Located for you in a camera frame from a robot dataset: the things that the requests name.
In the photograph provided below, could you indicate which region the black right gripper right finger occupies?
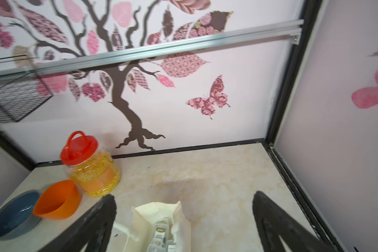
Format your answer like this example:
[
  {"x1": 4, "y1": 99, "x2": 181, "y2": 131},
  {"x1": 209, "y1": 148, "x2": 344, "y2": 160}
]
[{"x1": 252, "y1": 191, "x2": 334, "y2": 252}]

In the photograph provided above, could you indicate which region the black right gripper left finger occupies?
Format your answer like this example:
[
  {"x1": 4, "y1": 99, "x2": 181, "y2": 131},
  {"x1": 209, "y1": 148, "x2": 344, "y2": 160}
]
[{"x1": 40, "y1": 195, "x2": 117, "y2": 252}]

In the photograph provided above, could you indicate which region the cream canvas tote bag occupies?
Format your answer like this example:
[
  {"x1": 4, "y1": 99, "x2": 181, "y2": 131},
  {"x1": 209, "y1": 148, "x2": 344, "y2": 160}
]
[{"x1": 107, "y1": 202, "x2": 191, "y2": 252}]

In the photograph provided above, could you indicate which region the clear compass set case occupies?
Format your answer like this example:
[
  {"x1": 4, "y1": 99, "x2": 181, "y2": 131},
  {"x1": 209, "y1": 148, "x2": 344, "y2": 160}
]
[{"x1": 147, "y1": 218, "x2": 170, "y2": 252}]

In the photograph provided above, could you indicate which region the orange plastic bowl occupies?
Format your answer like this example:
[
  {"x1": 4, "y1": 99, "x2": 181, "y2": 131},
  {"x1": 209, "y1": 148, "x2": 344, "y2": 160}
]
[{"x1": 33, "y1": 180, "x2": 82, "y2": 220}]

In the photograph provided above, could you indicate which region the red lid yellow candy jar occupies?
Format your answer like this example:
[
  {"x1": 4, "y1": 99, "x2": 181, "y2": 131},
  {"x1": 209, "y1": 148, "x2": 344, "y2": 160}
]
[{"x1": 60, "y1": 131, "x2": 121, "y2": 198}]

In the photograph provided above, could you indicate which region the blue grey bowl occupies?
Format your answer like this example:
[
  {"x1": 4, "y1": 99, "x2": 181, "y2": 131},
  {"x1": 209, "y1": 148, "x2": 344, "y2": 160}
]
[{"x1": 0, "y1": 190, "x2": 42, "y2": 240}]

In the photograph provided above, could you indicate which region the black left corner post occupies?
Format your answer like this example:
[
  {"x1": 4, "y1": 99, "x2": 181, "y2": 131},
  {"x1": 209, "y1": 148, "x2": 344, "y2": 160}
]
[{"x1": 0, "y1": 131, "x2": 37, "y2": 171}]

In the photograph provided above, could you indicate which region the black wire basket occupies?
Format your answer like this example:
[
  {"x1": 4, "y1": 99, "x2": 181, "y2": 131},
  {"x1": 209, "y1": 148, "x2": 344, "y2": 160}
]
[{"x1": 0, "y1": 55, "x2": 54, "y2": 125}]

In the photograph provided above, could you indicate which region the aluminium rail back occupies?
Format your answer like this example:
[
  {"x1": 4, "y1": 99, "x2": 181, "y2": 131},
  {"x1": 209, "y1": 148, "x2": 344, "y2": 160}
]
[{"x1": 0, "y1": 19, "x2": 305, "y2": 78}]

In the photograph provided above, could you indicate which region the black corner frame post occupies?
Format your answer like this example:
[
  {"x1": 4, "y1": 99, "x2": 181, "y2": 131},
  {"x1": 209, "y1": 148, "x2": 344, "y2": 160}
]
[{"x1": 265, "y1": 0, "x2": 322, "y2": 146}]

